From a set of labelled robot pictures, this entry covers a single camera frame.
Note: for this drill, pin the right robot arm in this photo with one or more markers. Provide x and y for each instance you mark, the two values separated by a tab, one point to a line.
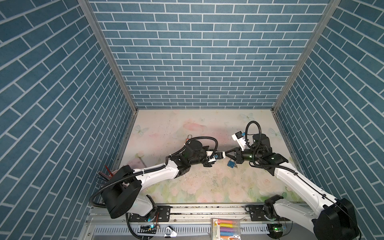
326	216

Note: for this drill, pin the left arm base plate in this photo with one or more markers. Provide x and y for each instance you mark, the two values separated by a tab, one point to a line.
157	214

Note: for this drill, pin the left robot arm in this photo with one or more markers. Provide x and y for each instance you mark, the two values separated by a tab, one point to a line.
122	193

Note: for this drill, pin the aluminium front rail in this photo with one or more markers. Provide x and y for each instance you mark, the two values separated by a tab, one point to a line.
203	213

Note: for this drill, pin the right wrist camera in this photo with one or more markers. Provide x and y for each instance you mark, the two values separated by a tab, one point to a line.
239	137

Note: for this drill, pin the metal binder clip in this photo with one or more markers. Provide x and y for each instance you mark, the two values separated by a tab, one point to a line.
170	232

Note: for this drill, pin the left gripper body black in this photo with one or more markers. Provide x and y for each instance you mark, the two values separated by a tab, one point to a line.
201	156

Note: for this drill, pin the blue padlock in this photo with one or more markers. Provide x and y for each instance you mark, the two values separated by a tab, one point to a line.
232	164

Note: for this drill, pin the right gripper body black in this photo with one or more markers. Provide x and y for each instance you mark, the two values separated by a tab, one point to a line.
251	155

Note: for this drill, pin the marker pack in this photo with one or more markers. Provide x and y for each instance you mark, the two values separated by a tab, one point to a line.
225	229

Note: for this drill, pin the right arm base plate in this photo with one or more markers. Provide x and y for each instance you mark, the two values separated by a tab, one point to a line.
263	213

